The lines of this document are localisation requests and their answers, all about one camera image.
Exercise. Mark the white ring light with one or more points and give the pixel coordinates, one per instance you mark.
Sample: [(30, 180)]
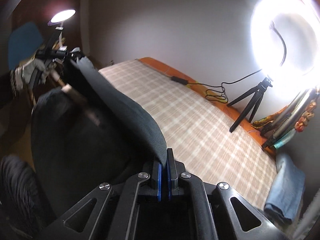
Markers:
[(285, 42)]

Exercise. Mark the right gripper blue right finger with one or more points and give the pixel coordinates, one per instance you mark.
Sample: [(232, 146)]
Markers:
[(173, 189)]

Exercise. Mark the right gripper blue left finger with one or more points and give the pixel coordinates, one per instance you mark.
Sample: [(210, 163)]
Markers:
[(156, 180)]

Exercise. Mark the folded silver tripod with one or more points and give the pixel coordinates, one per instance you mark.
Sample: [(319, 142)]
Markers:
[(300, 102)]

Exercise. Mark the black mini tripod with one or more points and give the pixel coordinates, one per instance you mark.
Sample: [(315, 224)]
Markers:
[(257, 93)]

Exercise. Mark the checkered beige bed blanket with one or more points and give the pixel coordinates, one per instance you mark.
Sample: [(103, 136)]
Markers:
[(196, 130)]

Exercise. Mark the white desk lamp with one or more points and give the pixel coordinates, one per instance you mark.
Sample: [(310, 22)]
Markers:
[(59, 18)]

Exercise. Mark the folded blue jeans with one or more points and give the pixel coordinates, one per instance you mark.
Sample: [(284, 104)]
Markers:
[(286, 192)]

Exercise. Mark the gloved left hand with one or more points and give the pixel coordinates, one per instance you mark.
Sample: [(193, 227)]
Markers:
[(22, 74)]

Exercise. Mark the dark green pants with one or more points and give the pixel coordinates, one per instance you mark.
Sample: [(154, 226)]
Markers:
[(91, 135)]

